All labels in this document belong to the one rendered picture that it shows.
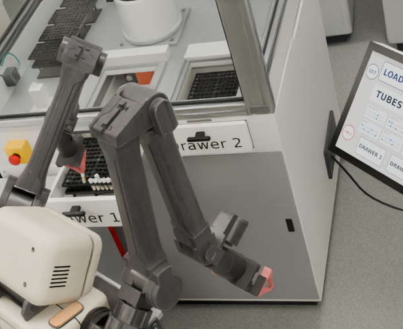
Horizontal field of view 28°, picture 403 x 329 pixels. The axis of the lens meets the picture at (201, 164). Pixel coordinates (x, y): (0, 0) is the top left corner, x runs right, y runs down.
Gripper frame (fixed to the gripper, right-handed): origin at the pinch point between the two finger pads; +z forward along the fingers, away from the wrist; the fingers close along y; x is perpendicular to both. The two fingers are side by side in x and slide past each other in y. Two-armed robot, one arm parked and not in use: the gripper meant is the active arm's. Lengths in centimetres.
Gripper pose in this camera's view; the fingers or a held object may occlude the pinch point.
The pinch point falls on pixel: (81, 169)
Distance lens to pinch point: 246.0
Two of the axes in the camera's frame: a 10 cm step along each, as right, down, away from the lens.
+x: -9.5, 0.4, 3.2
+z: 2.8, 6.2, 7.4
